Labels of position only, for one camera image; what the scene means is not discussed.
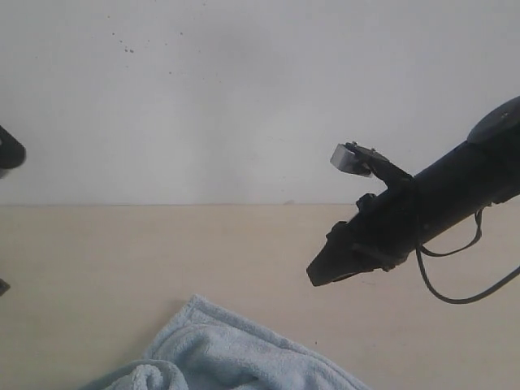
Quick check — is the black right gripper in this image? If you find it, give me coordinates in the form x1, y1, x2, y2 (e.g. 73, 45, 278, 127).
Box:
306, 191, 416, 287

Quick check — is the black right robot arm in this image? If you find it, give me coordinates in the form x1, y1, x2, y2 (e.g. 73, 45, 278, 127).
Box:
306, 97, 519, 286

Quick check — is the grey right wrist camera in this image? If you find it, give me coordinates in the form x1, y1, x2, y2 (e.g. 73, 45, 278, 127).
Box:
330, 144, 371, 177

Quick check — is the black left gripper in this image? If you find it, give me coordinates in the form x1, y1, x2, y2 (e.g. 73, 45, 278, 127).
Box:
0, 279, 11, 297

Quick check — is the light blue fluffy towel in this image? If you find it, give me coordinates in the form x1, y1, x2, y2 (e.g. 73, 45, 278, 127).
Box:
85, 295, 366, 389

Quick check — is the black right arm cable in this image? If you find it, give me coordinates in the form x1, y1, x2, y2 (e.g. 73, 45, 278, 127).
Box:
414, 205, 520, 304

